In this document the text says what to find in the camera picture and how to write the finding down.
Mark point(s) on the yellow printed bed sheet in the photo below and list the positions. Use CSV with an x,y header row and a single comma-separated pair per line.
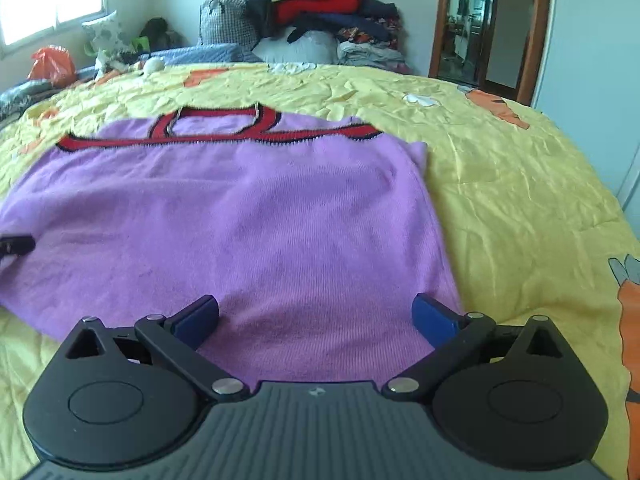
x,y
500,185

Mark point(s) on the white pillow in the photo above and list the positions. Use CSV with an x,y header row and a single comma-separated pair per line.
x,y
300,47

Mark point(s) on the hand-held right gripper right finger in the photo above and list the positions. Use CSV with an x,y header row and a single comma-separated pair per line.
x,y
432,317

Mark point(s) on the stack of patterned folded clothes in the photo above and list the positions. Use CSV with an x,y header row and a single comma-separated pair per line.
x,y
365,50

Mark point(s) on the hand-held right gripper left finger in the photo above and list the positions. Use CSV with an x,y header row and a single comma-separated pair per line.
x,y
200,316

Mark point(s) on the dark patterned cloth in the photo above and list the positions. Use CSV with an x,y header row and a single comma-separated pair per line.
x,y
25,97

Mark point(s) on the orange plastic bag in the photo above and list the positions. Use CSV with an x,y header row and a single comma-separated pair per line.
x,y
52,62

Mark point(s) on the floral cushion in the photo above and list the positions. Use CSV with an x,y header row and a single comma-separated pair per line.
x,y
107,32

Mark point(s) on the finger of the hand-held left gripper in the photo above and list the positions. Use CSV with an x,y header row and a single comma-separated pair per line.
x,y
17,245

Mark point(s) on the white ball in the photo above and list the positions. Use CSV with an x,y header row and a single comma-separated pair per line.
x,y
154,65

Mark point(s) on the red garment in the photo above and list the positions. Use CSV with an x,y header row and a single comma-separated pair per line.
x,y
320,5

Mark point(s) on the checkered bag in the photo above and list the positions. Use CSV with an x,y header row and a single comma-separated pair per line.
x,y
225,22

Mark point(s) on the dark plush bundle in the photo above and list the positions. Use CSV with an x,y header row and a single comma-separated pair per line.
x,y
157,30

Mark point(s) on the white wardrobe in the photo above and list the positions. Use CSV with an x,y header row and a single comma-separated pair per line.
x,y
595,75

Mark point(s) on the wooden door frame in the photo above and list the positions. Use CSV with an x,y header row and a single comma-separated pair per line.
x,y
540,35

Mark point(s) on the green plastic item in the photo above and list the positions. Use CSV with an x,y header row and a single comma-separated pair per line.
x,y
142,42

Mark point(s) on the blue quilt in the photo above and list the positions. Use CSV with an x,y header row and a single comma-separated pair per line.
x,y
210,54

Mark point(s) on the navy garment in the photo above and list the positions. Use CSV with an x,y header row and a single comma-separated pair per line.
x,y
345,20

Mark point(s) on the purple sweater with red collar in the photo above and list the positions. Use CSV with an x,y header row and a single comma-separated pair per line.
x,y
250,220

